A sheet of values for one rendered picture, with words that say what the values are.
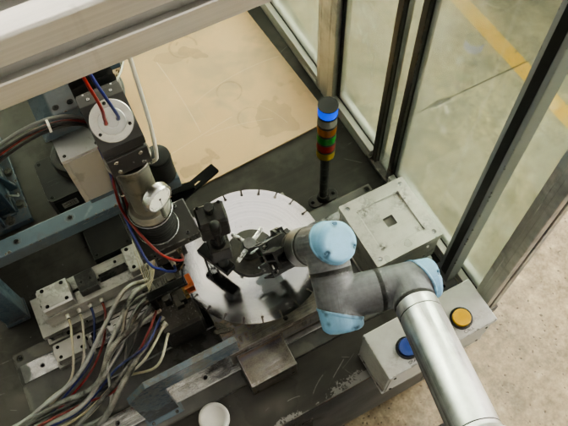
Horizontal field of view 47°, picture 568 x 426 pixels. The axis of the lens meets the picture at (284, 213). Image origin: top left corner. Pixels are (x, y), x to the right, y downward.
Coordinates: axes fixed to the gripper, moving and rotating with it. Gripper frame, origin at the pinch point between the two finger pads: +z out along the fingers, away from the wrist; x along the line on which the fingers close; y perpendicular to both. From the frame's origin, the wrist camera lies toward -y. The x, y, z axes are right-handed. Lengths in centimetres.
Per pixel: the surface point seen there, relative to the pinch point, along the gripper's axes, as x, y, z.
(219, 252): -5.7, 13.5, -9.8
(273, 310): 11.6, 5.8, -1.1
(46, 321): -7, 45, 30
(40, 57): -26, 45, -96
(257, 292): 6.9, 6.2, 1.7
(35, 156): -48, 26, 62
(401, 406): 77, -43, 62
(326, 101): -23.3, -22.5, -11.5
